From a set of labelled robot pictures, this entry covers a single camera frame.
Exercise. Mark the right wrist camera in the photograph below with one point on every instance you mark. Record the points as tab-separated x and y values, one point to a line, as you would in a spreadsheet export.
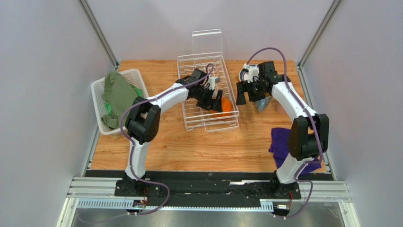
251	71

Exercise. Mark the orange bowl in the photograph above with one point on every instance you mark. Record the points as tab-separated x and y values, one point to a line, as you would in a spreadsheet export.
226	106

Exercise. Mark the purple cloth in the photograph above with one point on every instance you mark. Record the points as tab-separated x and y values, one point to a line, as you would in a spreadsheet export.
279	146

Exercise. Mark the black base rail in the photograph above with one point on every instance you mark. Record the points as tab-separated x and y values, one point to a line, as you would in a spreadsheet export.
199	189

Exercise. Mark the pink cup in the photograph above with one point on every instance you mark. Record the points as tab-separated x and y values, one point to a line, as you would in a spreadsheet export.
280	109

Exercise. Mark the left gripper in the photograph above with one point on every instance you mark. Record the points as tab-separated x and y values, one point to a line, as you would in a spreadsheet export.
215	105

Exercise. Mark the blue butterfly mug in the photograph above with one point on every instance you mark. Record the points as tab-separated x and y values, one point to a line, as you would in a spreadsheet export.
263	103

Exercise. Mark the white plastic basket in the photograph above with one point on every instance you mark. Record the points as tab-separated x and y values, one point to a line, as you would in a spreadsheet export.
134	77

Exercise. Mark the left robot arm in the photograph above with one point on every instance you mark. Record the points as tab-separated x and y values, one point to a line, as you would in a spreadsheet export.
143	118

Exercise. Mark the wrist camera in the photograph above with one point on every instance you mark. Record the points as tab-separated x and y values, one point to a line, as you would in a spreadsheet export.
211	82
251	71

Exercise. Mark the white wire dish rack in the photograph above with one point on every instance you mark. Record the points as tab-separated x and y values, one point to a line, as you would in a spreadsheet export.
207	56

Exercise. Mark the green cloth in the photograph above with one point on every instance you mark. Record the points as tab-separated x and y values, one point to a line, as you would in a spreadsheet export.
118	96

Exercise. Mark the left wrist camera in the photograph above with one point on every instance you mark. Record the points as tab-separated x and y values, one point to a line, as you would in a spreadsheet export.
211	82

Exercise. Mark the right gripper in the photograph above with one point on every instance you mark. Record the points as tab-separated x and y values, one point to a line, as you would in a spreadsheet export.
251	91

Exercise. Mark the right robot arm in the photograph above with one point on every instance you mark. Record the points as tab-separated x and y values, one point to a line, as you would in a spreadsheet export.
308	138

